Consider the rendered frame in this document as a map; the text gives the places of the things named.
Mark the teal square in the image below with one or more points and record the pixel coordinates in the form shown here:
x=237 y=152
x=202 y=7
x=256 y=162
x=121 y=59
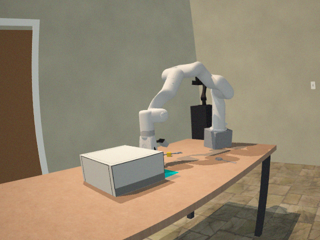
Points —
x=169 y=173

